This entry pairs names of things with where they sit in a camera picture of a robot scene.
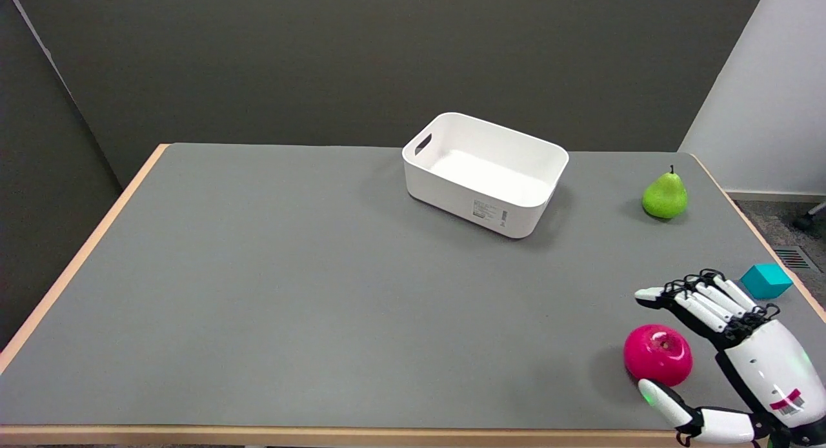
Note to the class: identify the white plastic bin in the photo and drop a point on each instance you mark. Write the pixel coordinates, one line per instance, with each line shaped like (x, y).
(485, 173)

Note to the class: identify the red apple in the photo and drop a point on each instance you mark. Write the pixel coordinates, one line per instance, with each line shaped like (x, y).
(657, 356)

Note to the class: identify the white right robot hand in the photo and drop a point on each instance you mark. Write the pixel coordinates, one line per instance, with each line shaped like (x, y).
(752, 364)

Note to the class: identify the black chair base leg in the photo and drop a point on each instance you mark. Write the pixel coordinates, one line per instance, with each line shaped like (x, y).
(810, 218)

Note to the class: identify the teal cube block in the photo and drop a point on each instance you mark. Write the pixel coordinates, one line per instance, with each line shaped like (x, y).
(766, 281)

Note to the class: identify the green pear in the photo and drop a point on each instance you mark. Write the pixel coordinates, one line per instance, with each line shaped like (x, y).
(664, 195)

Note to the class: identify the floor vent grille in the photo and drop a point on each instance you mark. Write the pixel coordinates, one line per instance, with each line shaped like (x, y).
(795, 258)

